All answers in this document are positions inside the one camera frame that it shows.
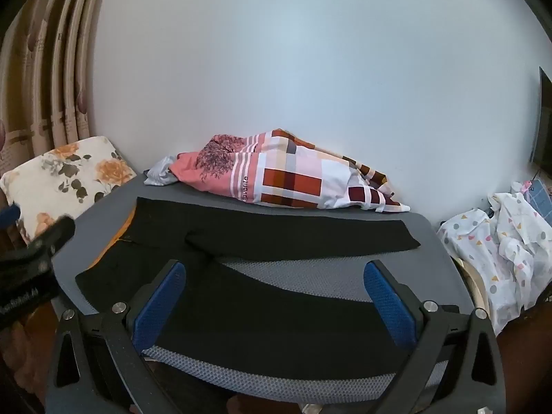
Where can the grey mesh mat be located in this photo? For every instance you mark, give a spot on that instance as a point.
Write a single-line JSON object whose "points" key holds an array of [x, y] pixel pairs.
{"points": [[302, 276]]}

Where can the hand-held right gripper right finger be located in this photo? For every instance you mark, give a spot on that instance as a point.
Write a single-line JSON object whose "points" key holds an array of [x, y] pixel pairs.
{"points": [[390, 306]]}

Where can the dark flat screen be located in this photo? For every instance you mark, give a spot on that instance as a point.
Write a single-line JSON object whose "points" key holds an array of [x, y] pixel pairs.
{"points": [[544, 129]]}

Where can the beige patterned curtain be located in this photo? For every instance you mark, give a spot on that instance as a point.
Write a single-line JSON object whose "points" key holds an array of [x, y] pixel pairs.
{"points": [[64, 73]]}

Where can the floral pillow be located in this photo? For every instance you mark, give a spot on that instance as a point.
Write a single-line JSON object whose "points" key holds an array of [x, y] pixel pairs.
{"points": [[64, 181]]}

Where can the beige curved object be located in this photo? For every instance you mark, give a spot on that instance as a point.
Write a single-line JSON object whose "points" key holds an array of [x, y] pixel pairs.
{"points": [[478, 284]]}

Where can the black pants with orange lining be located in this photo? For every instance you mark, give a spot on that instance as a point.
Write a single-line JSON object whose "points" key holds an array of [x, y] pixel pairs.
{"points": [[258, 310]]}

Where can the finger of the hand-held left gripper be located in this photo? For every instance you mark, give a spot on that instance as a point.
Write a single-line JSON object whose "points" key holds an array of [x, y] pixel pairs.
{"points": [[8, 218], [54, 237]]}

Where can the white dotted cloth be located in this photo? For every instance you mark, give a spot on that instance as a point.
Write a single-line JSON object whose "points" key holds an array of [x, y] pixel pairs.
{"points": [[509, 258]]}

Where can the checked patchwork blanket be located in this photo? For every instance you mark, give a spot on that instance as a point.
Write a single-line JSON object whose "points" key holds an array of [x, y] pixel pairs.
{"points": [[293, 172]]}

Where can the blue checked box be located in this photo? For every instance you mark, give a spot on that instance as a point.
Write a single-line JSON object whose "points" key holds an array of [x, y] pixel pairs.
{"points": [[541, 200]]}

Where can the grey white crumpled cloth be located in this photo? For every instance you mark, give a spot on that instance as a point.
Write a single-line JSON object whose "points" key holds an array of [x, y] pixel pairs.
{"points": [[158, 174]]}

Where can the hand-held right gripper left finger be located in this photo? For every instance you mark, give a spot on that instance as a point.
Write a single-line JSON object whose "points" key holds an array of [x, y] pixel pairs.
{"points": [[157, 310]]}

